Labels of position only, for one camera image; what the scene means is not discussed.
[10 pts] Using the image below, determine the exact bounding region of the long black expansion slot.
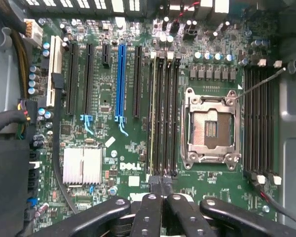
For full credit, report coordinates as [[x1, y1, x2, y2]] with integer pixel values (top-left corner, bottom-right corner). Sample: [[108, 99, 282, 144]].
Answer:
[[132, 45, 143, 119], [65, 40, 79, 116], [82, 43, 95, 116]]

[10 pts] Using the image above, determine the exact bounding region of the blue expansion slot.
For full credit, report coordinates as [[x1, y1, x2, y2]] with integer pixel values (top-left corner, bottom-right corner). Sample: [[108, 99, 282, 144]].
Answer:
[[114, 43, 128, 124]]

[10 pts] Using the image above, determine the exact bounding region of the black RAM slot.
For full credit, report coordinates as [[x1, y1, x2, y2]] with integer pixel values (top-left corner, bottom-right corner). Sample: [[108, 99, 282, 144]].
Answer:
[[251, 59, 266, 185], [156, 51, 165, 177], [243, 64, 259, 182], [172, 52, 181, 176], [259, 64, 273, 182], [267, 60, 282, 185], [147, 51, 157, 177], [164, 51, 173, 177]]

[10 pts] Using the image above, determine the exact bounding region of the short black expansion slot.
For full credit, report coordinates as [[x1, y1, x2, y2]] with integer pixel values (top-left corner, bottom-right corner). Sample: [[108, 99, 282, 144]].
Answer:
[[101, 43, 112, 69]]

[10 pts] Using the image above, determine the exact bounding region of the silver finned heat sink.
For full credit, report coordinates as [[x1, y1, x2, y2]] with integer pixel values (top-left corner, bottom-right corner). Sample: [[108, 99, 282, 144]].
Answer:
[[63, 147, 103, 186]]

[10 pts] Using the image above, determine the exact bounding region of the silver CPU socket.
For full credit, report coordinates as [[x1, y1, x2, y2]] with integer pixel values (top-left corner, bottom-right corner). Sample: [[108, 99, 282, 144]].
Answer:
[[180, 86, 242, 171]]

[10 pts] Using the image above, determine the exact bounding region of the light blue slot latch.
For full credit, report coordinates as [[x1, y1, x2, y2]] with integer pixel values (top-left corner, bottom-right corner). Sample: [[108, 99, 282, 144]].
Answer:
[[114, 116, 129, 138], [80, 114, 94, 135]]

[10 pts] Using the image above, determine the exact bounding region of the grey metal PC case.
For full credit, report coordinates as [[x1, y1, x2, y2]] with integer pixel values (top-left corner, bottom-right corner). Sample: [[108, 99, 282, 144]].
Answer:
[[0, 0, 296, 237]]

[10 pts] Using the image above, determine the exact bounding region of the green Dell motherboard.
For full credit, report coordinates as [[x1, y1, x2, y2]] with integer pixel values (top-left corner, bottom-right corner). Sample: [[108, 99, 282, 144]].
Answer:
[[27, 14, 281, 224]]

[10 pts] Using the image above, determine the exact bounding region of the flat black data wire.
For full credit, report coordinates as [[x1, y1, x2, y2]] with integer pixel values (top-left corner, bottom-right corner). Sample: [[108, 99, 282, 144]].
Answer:
[[50, 73, 79, 215]]

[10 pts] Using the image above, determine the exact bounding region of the grey wire clip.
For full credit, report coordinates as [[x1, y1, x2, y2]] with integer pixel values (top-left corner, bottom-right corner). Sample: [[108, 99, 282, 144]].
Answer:
[[0, 26, 13, 49]]

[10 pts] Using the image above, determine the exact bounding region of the black main power connector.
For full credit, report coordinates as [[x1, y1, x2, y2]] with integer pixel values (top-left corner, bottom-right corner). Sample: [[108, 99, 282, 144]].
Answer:
[[17, 98, 38, 142]]

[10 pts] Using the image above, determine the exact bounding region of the thin metal locking lever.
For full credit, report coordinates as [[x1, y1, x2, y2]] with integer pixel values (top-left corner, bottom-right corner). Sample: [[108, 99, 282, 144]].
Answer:
[[235, 67, 287, 101]]

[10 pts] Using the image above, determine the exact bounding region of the yellow and black wire bundle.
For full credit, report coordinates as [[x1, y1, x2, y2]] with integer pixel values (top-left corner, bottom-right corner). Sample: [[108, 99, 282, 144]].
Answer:
[[10, 29, 31, 101]]

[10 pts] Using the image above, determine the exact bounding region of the black braided wire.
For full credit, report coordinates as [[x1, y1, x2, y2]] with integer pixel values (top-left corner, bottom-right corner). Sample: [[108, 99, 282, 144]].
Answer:
[[0, 0, 28, 36], [0, 110, 28, 139]]

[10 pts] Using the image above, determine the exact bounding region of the thin red and black wire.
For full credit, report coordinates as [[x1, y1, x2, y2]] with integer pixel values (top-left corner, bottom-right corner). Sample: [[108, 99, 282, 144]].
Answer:
[[172, 0, 201, 18]]

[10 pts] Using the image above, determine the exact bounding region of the white expansion slot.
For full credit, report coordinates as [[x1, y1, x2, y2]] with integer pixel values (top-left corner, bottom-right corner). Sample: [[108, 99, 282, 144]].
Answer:
[[46, 35, 64, 108]]

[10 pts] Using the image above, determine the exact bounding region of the black plastic shroud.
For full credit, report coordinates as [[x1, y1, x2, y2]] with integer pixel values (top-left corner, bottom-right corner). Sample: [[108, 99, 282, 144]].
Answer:
[[0, 140, 31, 237]]

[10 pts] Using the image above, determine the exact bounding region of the white power connector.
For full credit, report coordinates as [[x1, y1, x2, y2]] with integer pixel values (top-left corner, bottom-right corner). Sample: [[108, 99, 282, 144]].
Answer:
[[23, 19, 44, 49]]

